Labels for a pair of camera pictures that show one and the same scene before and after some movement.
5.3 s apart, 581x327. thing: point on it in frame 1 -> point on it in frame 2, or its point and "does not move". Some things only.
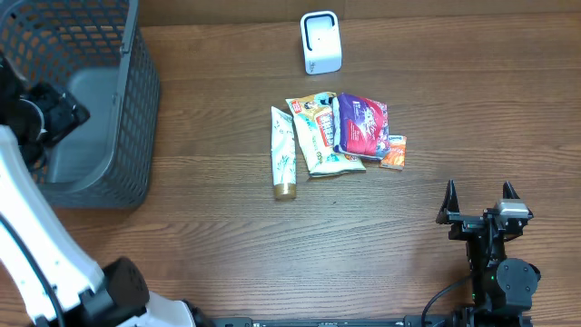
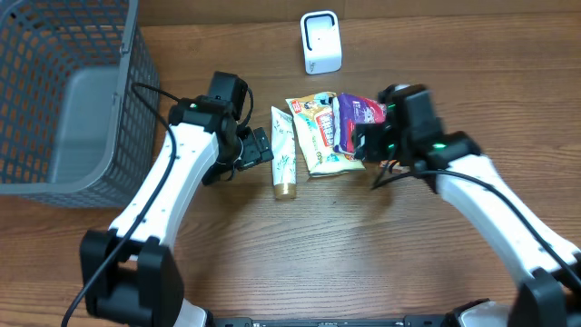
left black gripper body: [45, 117] -> [248, 151]
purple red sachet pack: [362, 127] does not move
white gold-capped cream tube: [282, 142] does not move
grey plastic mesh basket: [97, 48] does not move
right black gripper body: [470, 222] -> [380, 143]
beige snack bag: [313, 115] does not move
